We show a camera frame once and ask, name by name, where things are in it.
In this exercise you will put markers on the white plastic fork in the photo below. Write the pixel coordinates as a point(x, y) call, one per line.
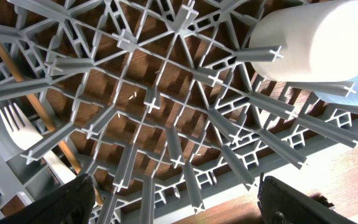
point(25, 135)

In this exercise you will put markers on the grey dishwasher rack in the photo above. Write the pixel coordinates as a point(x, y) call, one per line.
point(169, 123)

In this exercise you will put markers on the wooden chopstick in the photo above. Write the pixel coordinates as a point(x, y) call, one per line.
point(54, 141)

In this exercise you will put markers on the small white cup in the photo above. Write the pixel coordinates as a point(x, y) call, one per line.
point(319, 42)

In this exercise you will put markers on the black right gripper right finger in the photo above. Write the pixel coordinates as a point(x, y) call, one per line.
point(280, 203)

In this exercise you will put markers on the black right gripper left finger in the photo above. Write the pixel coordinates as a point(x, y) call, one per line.
point(70, 203)

